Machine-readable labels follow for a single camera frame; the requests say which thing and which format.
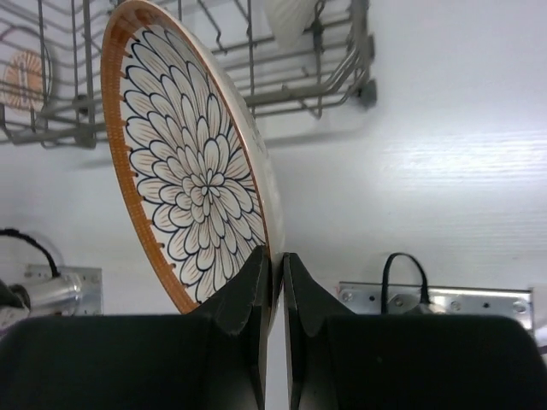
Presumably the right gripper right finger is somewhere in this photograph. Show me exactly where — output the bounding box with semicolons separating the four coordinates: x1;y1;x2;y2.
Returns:
283;253;546;409

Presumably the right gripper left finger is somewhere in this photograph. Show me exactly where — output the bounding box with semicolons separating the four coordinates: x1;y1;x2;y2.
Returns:
1;247;271;409

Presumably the floral plate brown rim front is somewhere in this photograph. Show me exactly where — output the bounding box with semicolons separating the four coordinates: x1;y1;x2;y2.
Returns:
100;1;285;313

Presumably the floral plate brown rim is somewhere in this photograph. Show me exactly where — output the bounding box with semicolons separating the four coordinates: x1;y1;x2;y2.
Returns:
100;1;285;313
264;0;317;49

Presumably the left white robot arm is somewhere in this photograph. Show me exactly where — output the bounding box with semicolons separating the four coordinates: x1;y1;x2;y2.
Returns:
1;228;82;316

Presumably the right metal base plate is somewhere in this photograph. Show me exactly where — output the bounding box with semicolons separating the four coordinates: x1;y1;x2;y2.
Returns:
338;282;533;331

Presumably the metal base plate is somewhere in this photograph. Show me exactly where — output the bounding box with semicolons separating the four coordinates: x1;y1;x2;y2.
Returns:
21;264;103;317
338;282;533;331

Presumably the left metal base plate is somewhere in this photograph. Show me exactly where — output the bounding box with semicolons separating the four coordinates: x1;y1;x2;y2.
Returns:
21;264;103;317

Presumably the grey wire dish rack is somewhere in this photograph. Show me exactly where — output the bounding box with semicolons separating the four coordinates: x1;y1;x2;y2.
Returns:
1;1;377;149

